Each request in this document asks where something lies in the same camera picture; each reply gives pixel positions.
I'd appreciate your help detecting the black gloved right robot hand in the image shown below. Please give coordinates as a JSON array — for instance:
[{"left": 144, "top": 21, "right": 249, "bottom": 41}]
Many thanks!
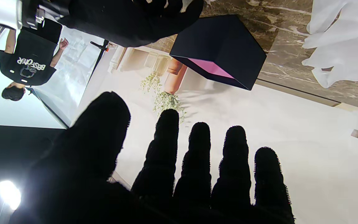
[{"left": 58, "top": 0, "right": 204, "bottom": 48}]

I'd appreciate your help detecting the black clamp with orange tip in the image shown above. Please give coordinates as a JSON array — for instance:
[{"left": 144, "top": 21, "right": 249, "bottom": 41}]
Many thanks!
[{"left": 90, "top": 40, "right": 109, "bottom": 81}]

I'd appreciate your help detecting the black backdrop frame pole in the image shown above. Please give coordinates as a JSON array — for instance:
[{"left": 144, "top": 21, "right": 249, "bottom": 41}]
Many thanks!
[{"left": 27, "top": 89, "right": 71, "bottom": 128}]

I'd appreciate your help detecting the person in black t-shirt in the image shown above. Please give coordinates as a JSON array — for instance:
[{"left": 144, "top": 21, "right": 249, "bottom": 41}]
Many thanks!
[{"left": 0, "top": 20, "right": 69, "bottom": 101}]

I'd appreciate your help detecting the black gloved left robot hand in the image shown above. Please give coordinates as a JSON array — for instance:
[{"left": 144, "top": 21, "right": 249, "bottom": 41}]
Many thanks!
[{"left": 10, "top": 91, "right": 294, "bottom": 224}]

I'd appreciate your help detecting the black box with pink inside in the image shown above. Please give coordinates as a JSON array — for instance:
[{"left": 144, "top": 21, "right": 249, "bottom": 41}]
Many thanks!
[{"left": 170, "top": 14, "right": 267, "bottom": 91}]

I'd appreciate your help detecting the bright studio light panel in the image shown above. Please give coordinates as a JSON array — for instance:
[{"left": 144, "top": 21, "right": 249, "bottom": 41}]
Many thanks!
[{"left": 0, "top": 180, "right": 21, "bottom": 210}]

